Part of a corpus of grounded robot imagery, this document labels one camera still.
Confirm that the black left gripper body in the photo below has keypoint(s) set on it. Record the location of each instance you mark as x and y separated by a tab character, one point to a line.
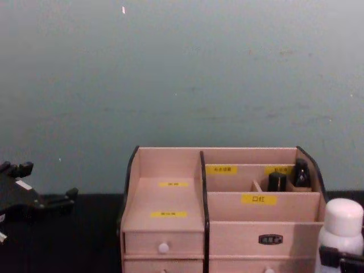
17	196

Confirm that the black table cloth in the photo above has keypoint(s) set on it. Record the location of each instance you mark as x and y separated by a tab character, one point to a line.
85	241

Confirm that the wide wooden drawer white knob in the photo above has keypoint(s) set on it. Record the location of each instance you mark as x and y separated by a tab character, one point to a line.
236	266

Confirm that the wooden drawer with white knob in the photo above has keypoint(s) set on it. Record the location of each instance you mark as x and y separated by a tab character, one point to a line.
142	267
182	241

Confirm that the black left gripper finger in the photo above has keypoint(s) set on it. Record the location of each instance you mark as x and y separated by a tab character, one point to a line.
23	168
61	199

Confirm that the pale wooden desk organizer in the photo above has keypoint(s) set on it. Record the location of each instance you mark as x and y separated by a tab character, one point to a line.
176	199

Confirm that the tall black lipstick tube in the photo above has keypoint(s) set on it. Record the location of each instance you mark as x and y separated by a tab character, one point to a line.
302	173

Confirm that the white plastic bottle with cap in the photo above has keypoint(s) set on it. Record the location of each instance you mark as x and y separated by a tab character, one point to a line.
342	221

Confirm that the short black lipstick tube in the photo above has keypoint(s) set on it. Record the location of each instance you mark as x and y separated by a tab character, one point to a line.
277	182

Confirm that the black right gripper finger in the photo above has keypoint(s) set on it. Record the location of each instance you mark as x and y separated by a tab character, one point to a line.
329	256
352	264

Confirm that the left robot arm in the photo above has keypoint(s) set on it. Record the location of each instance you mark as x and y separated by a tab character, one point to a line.
2	236

